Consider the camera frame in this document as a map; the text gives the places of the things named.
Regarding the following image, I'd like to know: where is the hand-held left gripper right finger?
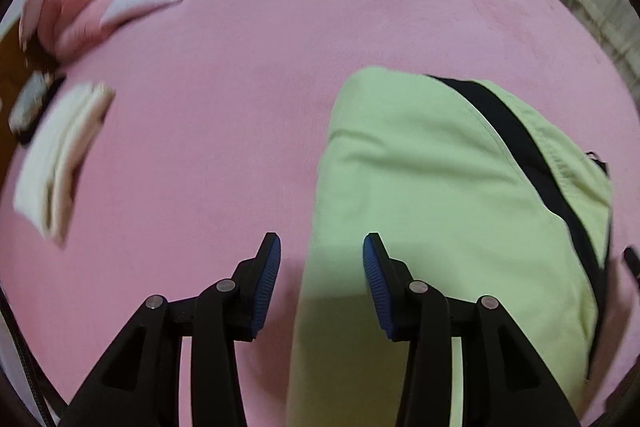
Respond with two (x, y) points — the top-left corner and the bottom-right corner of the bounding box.
(362, 232), (583, 427)

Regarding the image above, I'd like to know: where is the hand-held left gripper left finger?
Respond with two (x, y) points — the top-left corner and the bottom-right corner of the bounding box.
(60, 232), (282, 427)

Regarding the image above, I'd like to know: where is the black cloth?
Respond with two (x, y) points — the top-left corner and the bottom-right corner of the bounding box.
(15, 74), (68, 145)

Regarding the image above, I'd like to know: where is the wooden headboard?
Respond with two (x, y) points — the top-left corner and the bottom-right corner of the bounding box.
(0, 24), (63, 142)

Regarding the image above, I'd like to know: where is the bed with pink sheet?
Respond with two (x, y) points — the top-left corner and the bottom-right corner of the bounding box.
(0, 0), (640, 427)

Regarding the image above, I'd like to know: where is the white folded towel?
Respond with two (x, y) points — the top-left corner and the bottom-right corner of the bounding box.
(12, 81), (117, 248)

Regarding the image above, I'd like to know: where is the grey cloth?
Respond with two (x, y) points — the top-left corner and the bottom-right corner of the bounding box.
(9, 72), (53, 132)

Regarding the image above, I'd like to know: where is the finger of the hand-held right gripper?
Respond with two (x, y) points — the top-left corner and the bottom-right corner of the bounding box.
(622, 246), (640, 280)

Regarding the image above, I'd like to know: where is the green and black hooded jacket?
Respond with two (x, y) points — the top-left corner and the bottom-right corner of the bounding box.
(287, 66), (615, 427)

